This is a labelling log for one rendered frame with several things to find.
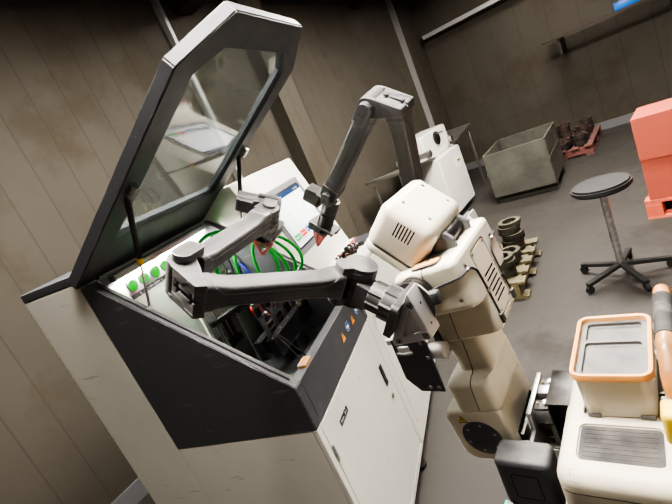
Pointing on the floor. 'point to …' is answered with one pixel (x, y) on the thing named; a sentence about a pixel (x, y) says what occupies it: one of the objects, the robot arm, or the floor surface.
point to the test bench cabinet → (279, 468)
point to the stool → (603, 186)
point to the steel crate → (525, 163)
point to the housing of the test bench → (113, 391)
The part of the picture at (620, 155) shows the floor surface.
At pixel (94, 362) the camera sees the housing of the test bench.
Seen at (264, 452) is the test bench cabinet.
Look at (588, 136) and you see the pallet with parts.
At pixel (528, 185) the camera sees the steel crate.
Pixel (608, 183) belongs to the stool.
